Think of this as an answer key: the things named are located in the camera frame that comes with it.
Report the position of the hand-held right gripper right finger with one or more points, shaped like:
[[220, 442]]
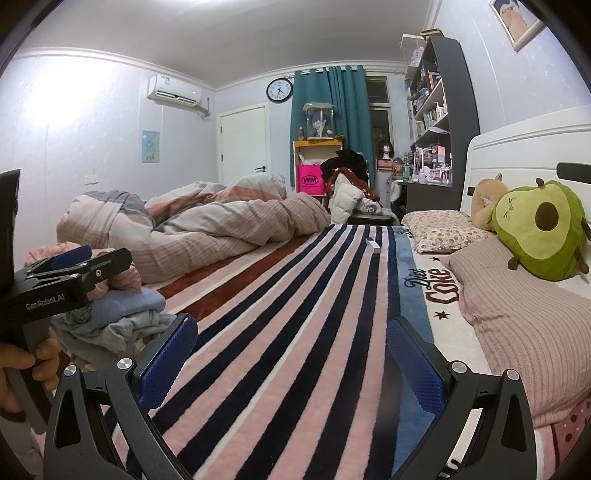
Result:
[[415, 369]]

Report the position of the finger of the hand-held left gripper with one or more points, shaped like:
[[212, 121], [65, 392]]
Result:
[[69, 256], [101, 265]]

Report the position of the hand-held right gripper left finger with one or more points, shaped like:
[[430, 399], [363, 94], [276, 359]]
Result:
[[168, 364]]

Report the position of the pink pants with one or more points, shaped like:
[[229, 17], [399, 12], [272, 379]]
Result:
[[120, 279]]

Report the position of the person's left hand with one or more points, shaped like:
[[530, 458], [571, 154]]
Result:
[[14, 357]]

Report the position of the pile of light blue clothes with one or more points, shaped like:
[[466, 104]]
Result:
[[134, 302]]

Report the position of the striped blanket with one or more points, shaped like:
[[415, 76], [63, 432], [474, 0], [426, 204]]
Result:
[[300, 323]]

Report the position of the pink ribbed pillow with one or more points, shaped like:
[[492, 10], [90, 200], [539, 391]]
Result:
[[531, 323]]

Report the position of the pink striped duvet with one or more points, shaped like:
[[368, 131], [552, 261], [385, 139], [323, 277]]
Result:
[[221, 226]]

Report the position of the small white box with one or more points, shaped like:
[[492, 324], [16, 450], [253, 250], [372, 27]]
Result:
[[373, 245]]

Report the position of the floral pillow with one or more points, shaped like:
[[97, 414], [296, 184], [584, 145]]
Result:
[[438, 230]]

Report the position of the pink polka dot sheet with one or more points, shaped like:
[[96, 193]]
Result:
[[575, 429]]

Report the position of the green avocado plush toy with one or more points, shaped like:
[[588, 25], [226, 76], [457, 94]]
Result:
[[531, 240]]

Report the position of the brown plush toy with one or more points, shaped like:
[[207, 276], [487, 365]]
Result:
[[485, 203]]

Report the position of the white down jacket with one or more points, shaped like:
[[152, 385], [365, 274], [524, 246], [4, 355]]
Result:
[[346, 198]]

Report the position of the white door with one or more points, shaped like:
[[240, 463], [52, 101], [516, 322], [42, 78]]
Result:
[[242, 143]]

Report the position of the white air conditioner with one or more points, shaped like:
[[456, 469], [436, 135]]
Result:
[[175, 90]]

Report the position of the pink shopping bag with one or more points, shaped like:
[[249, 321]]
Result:
[[310, 180]]

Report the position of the pile of dark clothes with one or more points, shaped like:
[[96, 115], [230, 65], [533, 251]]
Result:
[[346, 161]]

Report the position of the wig mannequin head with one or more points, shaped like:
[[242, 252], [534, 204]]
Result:
[[385, 150]]

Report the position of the white headboard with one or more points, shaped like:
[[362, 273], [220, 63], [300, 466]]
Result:
[[521, 152]]

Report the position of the yellow shelf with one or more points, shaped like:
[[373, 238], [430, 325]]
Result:
[[318, 144]]

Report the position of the window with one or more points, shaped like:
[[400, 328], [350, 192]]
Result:
[[378, 120]]

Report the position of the glass display case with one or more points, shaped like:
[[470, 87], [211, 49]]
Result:
[[318, 121]]

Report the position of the teal curtain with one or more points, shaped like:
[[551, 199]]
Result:
[[351, 106]]

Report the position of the dark bookshelf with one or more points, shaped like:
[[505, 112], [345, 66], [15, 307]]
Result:
[[457, 92]]

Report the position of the white wall switch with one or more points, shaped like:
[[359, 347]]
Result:
[[92, 178]]

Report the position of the small blue wall poster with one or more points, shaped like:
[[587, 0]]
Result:
[[150, 146]]

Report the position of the round wall clock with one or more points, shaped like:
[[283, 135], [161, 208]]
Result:
[[280, 90]]

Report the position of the framed wall picture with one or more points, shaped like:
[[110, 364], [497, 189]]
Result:
[[515, 21]]

